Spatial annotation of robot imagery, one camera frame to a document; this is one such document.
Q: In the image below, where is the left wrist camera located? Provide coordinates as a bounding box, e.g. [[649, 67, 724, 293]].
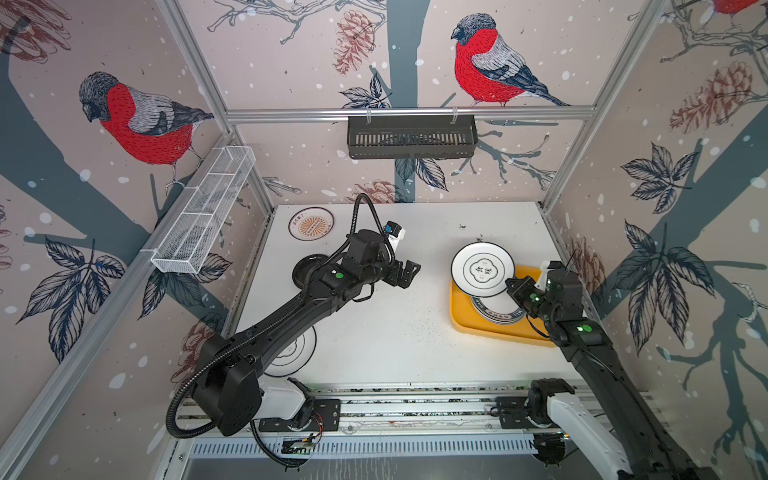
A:
[[384, 221, 405, 251]]

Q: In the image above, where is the orange sunburst plate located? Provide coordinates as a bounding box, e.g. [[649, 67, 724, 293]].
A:
[[288, 207, 335, 241]]

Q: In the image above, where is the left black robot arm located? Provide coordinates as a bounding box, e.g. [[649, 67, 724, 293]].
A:
[[165, 219, 421, 439]]

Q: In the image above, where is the white plate grey emblem front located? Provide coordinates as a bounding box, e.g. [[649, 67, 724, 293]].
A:
[[265, 327, 317, 378]]

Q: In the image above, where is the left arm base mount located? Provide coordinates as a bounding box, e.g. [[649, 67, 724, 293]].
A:
[[257, 398, 341, 433]]

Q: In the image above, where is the small black plate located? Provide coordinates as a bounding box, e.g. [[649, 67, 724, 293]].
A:
[[292, 254, 328, 289]]

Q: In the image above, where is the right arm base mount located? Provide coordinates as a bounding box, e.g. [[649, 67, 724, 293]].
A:
[[495, 396, 538, 430]]

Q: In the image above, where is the white mesh wall shelf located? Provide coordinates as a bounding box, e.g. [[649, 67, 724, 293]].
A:
[[151, 146, 255, 274]]

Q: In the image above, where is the dark green rim plate back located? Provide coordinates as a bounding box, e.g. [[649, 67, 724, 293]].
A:
[[470, 293, 526, 325]]

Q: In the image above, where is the white plate grey emblem back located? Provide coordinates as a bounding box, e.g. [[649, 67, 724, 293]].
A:
[[451, 241, 516, 298]]

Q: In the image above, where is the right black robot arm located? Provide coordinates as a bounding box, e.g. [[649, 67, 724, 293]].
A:
[[506, 262, 717, 479]]

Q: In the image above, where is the white plate grey emblem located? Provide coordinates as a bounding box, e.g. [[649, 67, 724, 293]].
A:
[[451, 241, 516, 298], [265, 327, 317, 378]]

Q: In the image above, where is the black wire wall basket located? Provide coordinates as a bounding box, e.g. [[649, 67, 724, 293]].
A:
[[347, 115, 478, 160]]

